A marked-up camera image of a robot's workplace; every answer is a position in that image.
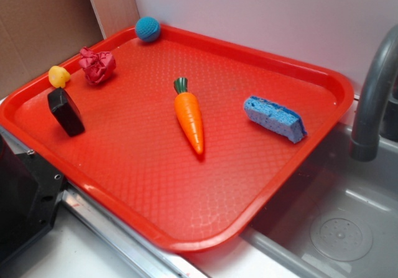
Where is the black box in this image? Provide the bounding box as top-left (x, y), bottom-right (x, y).
top-left (47, 88), bottom-right (85, 137)

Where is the red plastic tray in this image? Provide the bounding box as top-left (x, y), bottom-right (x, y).
top-left (1, 25), bottom-right (354, 253)

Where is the orange toy carrot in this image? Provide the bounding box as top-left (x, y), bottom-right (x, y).
top-left (174, 77), bottom-right (205, 155)

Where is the blue sponge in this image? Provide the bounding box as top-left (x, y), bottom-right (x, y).
top-left (243, 96), bottom-right (308, 144)

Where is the blue knitted ball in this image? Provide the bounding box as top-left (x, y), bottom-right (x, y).
top-left (135, 17), bottom-right (161, 42)

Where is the yellow rubber duck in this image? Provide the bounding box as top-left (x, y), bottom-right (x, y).
top-left (48, 66), bottom-right (71, 88)

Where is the grey sink faucet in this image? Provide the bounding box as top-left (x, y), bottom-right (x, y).
top-left (349, 25), bottom-right (397, 162)

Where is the grey toy sink basin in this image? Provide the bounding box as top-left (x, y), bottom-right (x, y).
top-left (242, 125), bottom-right (397, 277)

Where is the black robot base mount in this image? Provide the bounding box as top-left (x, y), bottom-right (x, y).
top-left (1, 138), bottom-right (66, 266)

